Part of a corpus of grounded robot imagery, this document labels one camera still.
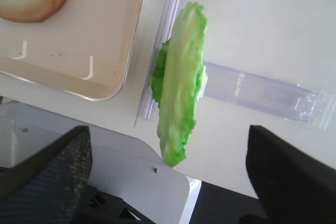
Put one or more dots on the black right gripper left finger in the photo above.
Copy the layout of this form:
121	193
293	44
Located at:
48	186

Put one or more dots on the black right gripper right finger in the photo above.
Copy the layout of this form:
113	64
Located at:
291	186

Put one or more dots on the green lettuce leaf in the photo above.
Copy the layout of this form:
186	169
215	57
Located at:
177	81

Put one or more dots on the clear acrylic rack right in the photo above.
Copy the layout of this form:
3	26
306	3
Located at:
291	102

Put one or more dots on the cream rectangular tray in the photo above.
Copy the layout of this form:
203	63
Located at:
83	49

